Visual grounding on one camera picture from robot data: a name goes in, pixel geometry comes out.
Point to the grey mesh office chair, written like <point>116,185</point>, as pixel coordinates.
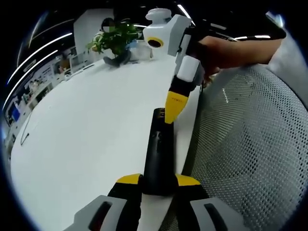
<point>250,149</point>

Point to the black remote control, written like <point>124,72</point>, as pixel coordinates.
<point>158,154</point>

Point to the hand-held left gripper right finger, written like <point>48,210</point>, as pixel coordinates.
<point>204,209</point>

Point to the clear glass jar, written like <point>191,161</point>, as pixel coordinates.
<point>144,51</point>

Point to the green potted plant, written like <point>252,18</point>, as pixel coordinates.
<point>115,38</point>

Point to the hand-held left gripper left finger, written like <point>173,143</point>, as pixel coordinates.
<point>113,207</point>

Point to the person's right hand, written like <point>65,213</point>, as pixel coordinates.
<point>209,56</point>

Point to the dark plant stand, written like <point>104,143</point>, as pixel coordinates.
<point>118,60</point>

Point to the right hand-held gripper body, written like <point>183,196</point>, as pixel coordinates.
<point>166,33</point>

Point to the ceiling light strip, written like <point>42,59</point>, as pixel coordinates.
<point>29,74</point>
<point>38,54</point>

